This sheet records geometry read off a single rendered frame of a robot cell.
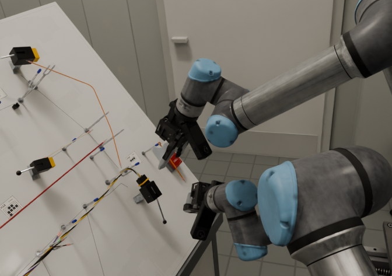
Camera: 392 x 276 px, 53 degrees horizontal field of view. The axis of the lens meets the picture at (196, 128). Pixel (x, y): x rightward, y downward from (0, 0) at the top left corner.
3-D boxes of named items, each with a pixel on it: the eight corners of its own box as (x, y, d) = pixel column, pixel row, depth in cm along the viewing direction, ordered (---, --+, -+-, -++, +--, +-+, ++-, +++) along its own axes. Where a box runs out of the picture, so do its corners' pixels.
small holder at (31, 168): (7, 171, 109) (16, 163, 104) (37, 163, 116) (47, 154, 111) (13, 187, 109) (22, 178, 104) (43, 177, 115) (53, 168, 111)
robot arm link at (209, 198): (236, 215, 103) (208, 209, 100) (227, 215, 107) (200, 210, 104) (239, 187, 105) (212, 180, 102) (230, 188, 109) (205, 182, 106)
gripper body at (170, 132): (168, 125, 119) (182, 95, 112) (190, 142, 117) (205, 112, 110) (153, 134, 113) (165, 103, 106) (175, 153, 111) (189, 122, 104)
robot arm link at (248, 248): (286, 250, 94) (273, 205, 95) (244, 265, 91) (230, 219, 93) (274, 247, 101) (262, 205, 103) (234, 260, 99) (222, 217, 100)
